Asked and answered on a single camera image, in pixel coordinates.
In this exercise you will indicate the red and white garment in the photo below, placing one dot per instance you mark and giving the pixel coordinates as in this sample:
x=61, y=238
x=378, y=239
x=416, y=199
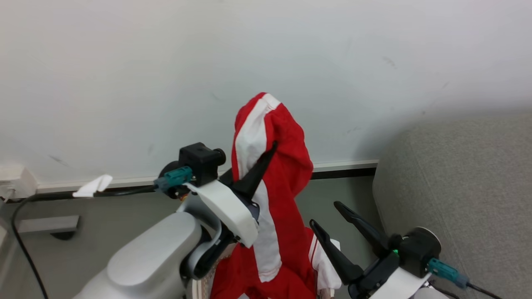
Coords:
x=278, y=174

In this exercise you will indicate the white wall socket box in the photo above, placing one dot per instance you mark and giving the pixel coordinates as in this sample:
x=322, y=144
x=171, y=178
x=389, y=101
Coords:
x=14, y=182

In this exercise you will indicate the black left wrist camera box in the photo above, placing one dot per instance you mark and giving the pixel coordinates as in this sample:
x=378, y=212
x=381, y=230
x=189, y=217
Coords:
x=201, y=162

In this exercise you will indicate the white wall skirting strip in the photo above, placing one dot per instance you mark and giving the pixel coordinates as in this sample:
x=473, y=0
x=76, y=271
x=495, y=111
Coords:
x=332, y=167

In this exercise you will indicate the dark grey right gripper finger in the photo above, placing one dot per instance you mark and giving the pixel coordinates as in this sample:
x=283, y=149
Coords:
x=334, y=253
x=363, y=226

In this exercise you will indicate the grey fabric sofa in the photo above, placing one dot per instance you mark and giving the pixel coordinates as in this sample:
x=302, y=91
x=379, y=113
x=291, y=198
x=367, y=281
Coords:
x=461, y=199

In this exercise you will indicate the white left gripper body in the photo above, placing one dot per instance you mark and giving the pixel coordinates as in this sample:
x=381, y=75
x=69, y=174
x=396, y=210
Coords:
x=226, y=207

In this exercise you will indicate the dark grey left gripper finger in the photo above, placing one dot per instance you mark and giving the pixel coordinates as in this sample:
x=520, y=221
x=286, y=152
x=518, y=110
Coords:
x=255, y=172
x=227, y=177

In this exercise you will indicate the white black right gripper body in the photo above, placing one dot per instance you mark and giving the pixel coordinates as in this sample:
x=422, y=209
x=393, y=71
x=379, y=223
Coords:
x=384, y=278

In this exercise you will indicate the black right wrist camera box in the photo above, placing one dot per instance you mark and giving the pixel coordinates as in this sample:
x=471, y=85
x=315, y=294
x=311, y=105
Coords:
x=419, y=248

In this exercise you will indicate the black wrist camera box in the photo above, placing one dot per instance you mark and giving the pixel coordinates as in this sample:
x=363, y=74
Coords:
x=419, y=248
x=201, y=162

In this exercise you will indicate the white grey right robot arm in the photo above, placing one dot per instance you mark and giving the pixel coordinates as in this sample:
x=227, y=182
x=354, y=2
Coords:
x=428, y=294

